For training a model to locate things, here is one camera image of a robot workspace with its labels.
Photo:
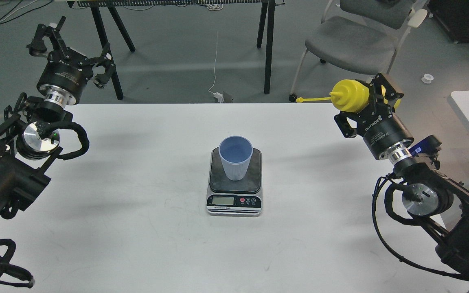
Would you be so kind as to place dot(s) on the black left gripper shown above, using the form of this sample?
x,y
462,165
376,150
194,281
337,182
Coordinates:
x,y
65,77

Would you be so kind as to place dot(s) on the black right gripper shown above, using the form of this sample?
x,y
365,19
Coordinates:
x,y
378,122

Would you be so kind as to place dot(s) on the yellow squeeze bottle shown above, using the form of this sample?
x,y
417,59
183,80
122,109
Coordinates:
x,y
347,95

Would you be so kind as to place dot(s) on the blue ribbed plastic cup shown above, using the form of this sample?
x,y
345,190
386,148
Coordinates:
x,y
235,155

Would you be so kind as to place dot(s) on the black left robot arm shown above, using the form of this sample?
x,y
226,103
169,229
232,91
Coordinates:
x,y
38,130

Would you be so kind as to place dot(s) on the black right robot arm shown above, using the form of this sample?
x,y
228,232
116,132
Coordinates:
x,y
418,194

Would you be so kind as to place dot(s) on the digital kitchen scale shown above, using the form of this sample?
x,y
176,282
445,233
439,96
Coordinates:
x,y
244,197

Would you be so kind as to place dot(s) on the grey office chair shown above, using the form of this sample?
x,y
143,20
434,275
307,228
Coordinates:
x,y
361,36

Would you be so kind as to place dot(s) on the small white spool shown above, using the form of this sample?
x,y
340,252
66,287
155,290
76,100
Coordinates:
x,y
427,78

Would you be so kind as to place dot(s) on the black-legged table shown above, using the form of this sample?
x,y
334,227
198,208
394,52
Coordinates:
x,y
188,51

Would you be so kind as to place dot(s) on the black equipment case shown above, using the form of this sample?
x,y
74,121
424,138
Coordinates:
x,y
453,16

